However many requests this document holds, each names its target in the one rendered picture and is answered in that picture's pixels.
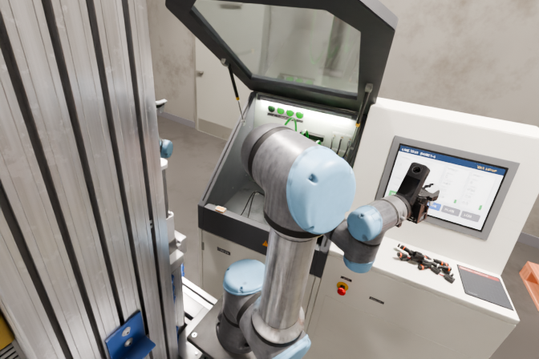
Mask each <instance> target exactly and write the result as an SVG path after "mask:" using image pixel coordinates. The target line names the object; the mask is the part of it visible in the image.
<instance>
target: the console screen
mask: <svg viewBox="0 0 539 359"><path fill-rule="evenodd" d="M412 162H417V163H421V164H424V165H426V166H428V167H429V168H430V170H431V171H430V173H429V175H428V177H427V179H426V181H425V182H429V183H434V184H437V185H438V186H439V188H440V194H439V198H438V200H436V201H434V203H433V205H432V206H429V202H428V206H429V209H428V215H427V218H426V219H425V220H423V221H424V222H428V223H430V224H434V225H438V226H440V227H443V228H448V229H451V230H453V231H456V232H461V233H463V234H466V235H470V236H474V237H476V238H480V239H482V240H487V239H488V237H489V234H490V232H491V231H492V227H493V225H494V223H495V221H496V218H497V216H498V214H499V212H500V209H501V207H502V204H503V203H504V201H505V197H506V196H507V194H508V191H509V189H510V186H511V184H512V182H513V179H514V177H515V175H516V173H517V170H518V168H519V166H520V164H521V163H518V162H514V161H511V160H506V159H500V158H497V157H492V156H489V155H482V154H478V153H475V152H470V151H464V150H460V149H456V148H453V147H446V146H442V145H439V144H434V143H428V142H424V141H420V140H417V139H410V138H406V137H402V136H398V135H395V136H394V139H393V142H392V145H391V149H390V152H389V155H388V157H387V162H386V165H385V168H384V170H383V175H382V178H381V180H380V183H379V188H378V191H377V193H376V197H375V201H376V200H379V199H381V198H383V197H385V196H391V195H395V193H396V192H397V191H398V189H399V186H400V184H401V183H402V181H403V178H404V176H405V175H406V173H407V170H408V168H409V167H410V165H411V163H412Z"/></svg>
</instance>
